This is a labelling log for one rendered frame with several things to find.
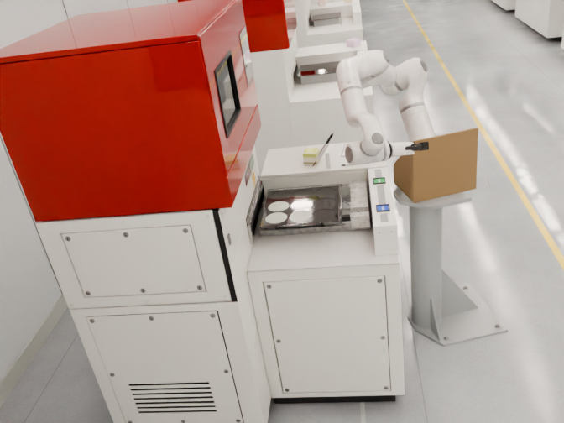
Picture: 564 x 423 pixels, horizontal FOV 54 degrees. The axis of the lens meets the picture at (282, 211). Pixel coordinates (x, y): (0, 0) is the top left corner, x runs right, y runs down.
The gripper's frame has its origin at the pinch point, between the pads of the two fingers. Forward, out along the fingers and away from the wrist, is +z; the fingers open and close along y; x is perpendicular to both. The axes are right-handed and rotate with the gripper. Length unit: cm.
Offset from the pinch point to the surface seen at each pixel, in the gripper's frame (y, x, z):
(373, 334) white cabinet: -14, -79, -19
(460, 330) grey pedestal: -47, -104, 51
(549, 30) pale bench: -416, 102, 502
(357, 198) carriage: -41.3, -24.0, -7.7
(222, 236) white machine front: -2, -24, -83
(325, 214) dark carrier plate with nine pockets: -34, -28, -28
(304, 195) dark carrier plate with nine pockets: -55, -21, -29
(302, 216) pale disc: -38, -28, -37
